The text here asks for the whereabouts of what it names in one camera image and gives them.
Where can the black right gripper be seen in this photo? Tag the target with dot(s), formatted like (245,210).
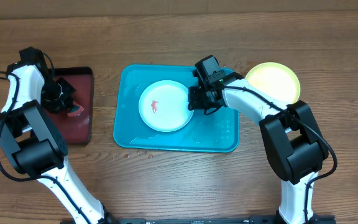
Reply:
(197,104)

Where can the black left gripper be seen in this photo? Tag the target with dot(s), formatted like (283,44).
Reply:
(68,87)

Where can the black and pink sponge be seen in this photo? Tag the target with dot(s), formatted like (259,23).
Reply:
(75,111)

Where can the light blue plate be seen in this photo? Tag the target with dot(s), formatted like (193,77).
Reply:
(163,106)

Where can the yellow-green plate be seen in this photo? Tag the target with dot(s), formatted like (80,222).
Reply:
(275,80)

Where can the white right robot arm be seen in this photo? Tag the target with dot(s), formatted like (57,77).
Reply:
(294,146)

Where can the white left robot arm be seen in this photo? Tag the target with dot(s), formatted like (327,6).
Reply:
(31,146)

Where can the dark red water tray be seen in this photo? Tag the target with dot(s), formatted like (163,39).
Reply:
(75,127)

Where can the teal plastic tray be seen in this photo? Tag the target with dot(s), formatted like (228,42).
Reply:
(218,132)

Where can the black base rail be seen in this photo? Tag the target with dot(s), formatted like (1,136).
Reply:
(255,219)

